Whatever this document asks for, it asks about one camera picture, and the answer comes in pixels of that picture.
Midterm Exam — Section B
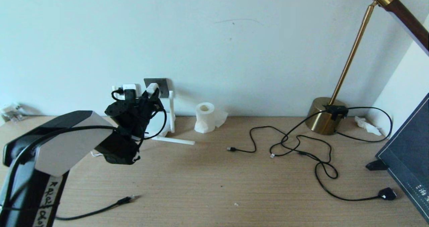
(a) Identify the white power adapter with cord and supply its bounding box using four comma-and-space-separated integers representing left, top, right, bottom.
90, 83, 160, 158

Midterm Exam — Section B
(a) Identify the black ethernet cable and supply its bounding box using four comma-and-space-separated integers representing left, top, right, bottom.
54, 195, 136, 221

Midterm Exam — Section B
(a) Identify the white router with antennas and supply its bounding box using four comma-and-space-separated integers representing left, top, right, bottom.
112, 85, 196, 146

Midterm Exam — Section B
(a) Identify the white toilet paper roll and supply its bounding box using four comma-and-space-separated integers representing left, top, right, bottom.
194, 102, 229, 134

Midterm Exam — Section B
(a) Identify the white plastic wrapped item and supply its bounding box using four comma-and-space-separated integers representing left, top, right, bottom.
0, 102, 25, 123

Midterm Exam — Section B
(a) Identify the brass desk lamp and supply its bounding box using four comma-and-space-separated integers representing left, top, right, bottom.
305, 0, 429, 136

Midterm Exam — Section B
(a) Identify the crumpled white tissue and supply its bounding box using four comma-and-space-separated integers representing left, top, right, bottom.
354, 116, 382, 136

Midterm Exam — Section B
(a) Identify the dark framed board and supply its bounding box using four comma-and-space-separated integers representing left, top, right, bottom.
375, 93, 429, 224

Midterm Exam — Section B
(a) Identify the grey wall socket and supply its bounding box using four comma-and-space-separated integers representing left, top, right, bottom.
144, 78, 169, 98

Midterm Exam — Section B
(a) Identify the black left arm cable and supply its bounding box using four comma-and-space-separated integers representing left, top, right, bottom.
0, 90, 168, 221

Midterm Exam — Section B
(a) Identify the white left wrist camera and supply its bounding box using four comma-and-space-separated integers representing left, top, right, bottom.
119, 83, 142, 100

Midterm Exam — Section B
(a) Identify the black USB cable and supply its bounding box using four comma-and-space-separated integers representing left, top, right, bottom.
227, 126, 333, 164

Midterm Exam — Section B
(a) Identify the black inline cord box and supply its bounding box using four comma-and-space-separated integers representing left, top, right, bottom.
322, 105, 349, 121

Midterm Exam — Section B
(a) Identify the black lamp cable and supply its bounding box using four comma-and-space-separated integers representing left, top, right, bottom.
269, 106, 397, 201

